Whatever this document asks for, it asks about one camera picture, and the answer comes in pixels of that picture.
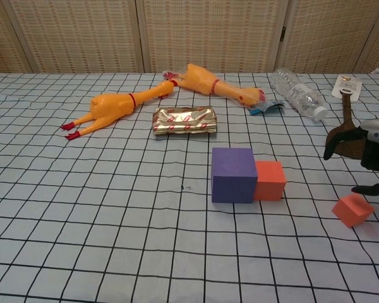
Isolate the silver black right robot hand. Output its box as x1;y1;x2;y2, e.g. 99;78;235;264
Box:
322;119;379;196

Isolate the small orange foam cube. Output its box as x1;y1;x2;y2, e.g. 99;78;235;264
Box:
331;193;375;229

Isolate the larger orange foam cube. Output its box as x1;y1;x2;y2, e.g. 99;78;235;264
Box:
253;160;287;202

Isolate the large purple foam cube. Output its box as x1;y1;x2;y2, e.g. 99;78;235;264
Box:
210;147;259;204

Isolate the dark wooden spatula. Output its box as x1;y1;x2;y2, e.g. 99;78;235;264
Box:
325;89;367;158

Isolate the white paper spatula tag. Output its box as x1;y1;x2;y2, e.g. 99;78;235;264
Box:
332;74;364;102

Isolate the clear plastic water bottle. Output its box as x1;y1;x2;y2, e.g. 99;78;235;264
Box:
269;68;329;122

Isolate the small blue snack packet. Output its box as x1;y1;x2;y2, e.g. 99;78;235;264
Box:
248;100;287;117

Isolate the plastic-wrapped yellow rubber chicken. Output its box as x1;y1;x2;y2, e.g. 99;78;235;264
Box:
162;62;267;110

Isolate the gold foil packet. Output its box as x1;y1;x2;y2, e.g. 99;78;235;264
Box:
151;105;218;138

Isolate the woven folding screen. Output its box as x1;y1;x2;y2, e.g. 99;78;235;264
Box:
0;0;379;75

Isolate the bare yellow rubber chicken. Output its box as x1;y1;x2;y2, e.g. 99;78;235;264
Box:
60;80;177;141

